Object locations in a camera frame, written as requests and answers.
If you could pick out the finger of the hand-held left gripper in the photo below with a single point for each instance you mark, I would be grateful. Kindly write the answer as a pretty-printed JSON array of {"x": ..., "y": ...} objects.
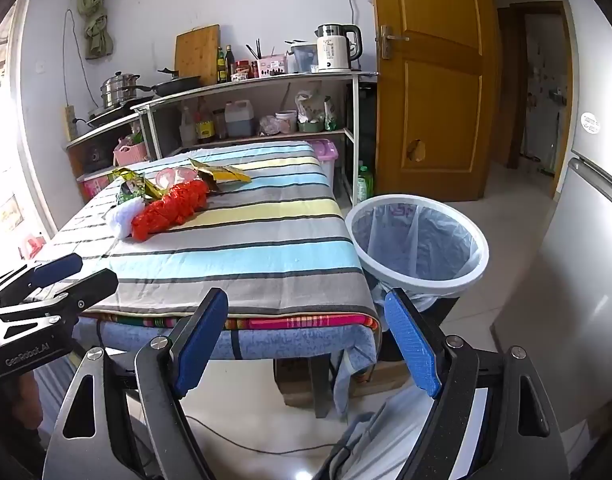
[
  {"x": 86, "y": 290},
  {"x": 56, "y": 269}
]

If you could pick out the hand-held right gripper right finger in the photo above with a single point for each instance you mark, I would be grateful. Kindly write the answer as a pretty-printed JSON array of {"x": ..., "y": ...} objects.
[{"x": 411, "y": 345}]

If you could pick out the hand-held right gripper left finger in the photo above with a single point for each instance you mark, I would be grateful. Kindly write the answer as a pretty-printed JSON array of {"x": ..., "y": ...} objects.
[{"x": 202, "y": 342}]

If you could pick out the white tissue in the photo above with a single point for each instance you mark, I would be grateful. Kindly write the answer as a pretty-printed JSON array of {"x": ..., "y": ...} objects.
[{"x": 120, "y": 217}]

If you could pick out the clear bin liner bag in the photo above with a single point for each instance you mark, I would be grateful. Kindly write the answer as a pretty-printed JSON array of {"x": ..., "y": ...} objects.
[{"x": 416, "y": 245}]

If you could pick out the white round waste bin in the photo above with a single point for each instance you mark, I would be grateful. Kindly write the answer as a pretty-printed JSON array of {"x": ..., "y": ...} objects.
[{"x": 478, "y": 260}]

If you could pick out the green snack packet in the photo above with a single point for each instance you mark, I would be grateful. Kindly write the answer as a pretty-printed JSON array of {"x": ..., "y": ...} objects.
[{"x": 132, "y": 191}]

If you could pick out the red plastic bag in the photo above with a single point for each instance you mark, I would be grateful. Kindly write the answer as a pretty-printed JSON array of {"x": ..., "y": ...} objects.
[{"x": 171, "y": 207}]

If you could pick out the gold foil wrapper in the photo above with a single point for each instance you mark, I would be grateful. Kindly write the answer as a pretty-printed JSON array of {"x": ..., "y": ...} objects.
[{"x": 226, "y": 175}]

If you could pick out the red plastic stool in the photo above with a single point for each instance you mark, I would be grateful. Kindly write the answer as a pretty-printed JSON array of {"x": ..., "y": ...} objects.
[{"x": 33, "y": 247}]

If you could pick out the blue patterned cloth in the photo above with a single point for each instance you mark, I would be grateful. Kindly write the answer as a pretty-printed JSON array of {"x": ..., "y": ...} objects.
[{"x": 296, "y": 342}]

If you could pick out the plaid colourful blanket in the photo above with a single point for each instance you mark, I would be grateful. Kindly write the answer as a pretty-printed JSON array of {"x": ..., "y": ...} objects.
[{"x": 296, "y": 321}]

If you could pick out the cardboard box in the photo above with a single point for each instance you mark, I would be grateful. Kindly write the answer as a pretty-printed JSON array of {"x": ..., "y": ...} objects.
[{"x": 296, "y": 385}]

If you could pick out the striped bed sheet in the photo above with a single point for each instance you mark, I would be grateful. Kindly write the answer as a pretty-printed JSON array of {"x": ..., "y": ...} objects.
[{"x": 246, "y": 240}]

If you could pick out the yellow snack packet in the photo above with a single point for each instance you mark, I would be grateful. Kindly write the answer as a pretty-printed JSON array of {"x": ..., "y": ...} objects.
[{"x": 122, "y": 175}]

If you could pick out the black cooking pot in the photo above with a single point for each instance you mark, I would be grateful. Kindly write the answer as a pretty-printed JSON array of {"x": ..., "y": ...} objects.
[{"x": 93, "y": 159}]

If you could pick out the clear cup with red lid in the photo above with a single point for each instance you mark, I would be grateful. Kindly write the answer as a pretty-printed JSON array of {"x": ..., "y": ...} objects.
[{"x": 166, "y": 178}]

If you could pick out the pink plastic basket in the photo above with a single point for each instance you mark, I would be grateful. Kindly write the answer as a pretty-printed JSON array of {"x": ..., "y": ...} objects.
[{"x": 131, "y": 152}]

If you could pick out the yellow power strip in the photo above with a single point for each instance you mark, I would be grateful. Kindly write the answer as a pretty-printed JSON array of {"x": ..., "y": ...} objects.
[{"x": 70, "y": 122}]

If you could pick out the red-rimmed clear cup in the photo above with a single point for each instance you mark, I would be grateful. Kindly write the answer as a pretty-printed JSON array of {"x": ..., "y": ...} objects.
[{"x": 185, "y": 174}]

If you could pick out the black induction cooker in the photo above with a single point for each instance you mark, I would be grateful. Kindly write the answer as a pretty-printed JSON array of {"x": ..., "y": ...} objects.
[{"x": 111, "y": 116}]

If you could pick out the green drink bottle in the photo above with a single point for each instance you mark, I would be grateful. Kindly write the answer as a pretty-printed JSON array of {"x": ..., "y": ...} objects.
[{"x": 365, "y": 185}]

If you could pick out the clear plastic bottle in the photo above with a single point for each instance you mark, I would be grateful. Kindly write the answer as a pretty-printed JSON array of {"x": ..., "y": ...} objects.
[{"x": 187, "y": 130}]

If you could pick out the steel steamer pot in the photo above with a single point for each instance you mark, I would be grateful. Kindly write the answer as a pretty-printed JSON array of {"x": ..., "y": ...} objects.
[{"x": 118, "y": 90}]

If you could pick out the white refrigerator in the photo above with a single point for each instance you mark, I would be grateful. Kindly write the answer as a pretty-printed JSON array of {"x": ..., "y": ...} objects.
[{"x": 586, "y": 260}]

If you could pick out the yellow-label sauce bottle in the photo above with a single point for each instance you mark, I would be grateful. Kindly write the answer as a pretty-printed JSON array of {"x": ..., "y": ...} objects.
[{"x": 205, "y": 125}]

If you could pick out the pink-lidded storage box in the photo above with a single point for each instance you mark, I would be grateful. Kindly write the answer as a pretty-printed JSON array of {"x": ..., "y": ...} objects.
[{"x": 326, "y": 160}]

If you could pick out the small glass jar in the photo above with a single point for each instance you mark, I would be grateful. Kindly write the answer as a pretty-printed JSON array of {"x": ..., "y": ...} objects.
[{"x": 220, "y": 125}]

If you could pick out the black frying pan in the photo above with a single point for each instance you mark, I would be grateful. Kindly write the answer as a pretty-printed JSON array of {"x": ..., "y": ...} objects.
[{"x": 178, "y": 84}]

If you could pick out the jerrycan with dark liquid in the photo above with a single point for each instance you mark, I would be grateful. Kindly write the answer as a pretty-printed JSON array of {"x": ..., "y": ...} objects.
[{"x": 239, "y": 121}]

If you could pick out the white shelf unit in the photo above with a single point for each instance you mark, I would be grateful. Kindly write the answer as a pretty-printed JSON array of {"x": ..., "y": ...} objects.
[{"x": 353, "y": 125}]

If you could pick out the pink plastic bag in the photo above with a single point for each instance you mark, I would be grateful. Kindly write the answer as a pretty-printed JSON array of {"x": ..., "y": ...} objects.
[{"x": 269, "y": 125}]

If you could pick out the white plastic tub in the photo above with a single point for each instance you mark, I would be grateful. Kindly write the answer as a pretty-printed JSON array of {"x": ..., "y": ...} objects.
[{"x": 286, "y": 122}]

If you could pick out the wooden door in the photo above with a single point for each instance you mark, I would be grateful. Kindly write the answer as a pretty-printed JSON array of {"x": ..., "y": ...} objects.
[{"x": 436, "y": 110}]

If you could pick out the green plastic basin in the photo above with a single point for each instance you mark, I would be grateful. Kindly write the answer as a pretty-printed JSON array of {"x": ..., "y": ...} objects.
[{"x": 310, "y": 127}]

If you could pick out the green pouch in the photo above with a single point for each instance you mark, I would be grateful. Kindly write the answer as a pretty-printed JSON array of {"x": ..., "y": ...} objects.
[{"x": 331, "y": 117}]

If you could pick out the green hanging cloth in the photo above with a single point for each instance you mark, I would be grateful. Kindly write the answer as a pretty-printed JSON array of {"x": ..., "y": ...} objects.
[{"x": 93, "y": 25}]

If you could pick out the wooden cutting board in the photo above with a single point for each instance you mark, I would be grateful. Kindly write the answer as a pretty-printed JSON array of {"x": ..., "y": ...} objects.
[{"x": 197, "y": 52}]

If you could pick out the yellow oil bottle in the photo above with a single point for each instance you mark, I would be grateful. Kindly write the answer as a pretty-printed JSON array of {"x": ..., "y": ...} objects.
[{"x": 220, "y": 67}]

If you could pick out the white plastic bag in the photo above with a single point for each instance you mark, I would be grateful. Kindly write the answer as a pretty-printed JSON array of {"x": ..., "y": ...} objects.
[{"x": 310, "y": 105}]

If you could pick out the dark sauce bottle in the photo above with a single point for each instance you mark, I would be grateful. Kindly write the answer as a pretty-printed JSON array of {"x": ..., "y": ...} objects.
[{"x": 229, "y": 65}]

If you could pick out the red sauce jar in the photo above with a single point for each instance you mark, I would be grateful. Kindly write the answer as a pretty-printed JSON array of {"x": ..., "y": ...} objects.
[{"x": 242, "y": 70}]

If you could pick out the pink chopstick holder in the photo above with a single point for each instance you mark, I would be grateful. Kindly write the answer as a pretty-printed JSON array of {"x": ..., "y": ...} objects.
[{"x": 273, "y": 66}]

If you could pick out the round fridge sticker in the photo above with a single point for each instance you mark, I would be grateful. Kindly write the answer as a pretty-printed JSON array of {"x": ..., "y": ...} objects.
[{"x": 591, "y": 122}]

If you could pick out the grey water pitcher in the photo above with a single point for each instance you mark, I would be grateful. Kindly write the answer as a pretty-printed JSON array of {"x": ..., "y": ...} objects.
[{"x": 302, "y": 59}]

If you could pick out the white electric kettle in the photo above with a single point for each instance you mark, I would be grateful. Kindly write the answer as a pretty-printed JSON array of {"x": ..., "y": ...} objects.
[{"x": 333, "y": 50}]

